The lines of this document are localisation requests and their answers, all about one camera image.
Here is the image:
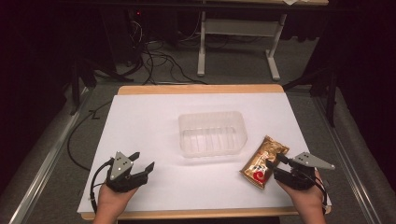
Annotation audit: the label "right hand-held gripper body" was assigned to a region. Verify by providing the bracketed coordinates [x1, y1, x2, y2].
[274, 151, 336, 191]

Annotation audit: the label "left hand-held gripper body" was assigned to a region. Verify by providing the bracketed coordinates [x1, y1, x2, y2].
[106, 150, 149, 193]

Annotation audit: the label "gold snack packet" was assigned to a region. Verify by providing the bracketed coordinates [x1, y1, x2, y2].
[239, 134, 290, 190]

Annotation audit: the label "person's right hand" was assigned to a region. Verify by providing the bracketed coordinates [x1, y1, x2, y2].
[276, 170, 326, 217]

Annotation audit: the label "person's left hand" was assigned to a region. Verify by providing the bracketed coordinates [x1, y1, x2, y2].
[97, 182, 139, 219]

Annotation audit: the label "white table cover sheet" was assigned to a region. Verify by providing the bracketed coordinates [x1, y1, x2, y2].
[77, 91, 332, 215]

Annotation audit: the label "clear plastic container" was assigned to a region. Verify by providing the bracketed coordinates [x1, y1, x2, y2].
[177, 110, 248, 159]

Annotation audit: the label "black stand legs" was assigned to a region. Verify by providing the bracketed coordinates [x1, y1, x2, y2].
[281, 65, 340, 128]
[69, 57, 135, 117]

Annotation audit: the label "dark computer tower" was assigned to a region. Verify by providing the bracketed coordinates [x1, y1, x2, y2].
[100, 6, 148, 67]

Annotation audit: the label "right hand-held gripper cable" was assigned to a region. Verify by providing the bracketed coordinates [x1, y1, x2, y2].
[312, 173, 330, 216]

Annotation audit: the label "hand-held gripper cable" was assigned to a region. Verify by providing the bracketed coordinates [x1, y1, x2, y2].
[89, 157, 116, 215]
[312, 173, 330, 216]

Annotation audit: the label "left hand-held gripper cable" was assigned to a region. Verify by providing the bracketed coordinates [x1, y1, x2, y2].
[89, 157, 116, 215]

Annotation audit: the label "metal floor rail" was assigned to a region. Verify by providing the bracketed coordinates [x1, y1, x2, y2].
[8, 88, 94, 224]
[312, 94, 385, 224]

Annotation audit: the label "black floor cable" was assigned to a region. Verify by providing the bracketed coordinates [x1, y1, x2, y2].
[66, 101, 113, 173]

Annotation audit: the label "tangle of black cables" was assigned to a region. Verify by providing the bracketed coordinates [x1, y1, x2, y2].
[122, 18, 209, 86]

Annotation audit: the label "white desk frame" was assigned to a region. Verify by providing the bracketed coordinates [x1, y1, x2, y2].
[196, 10, 288, 82]

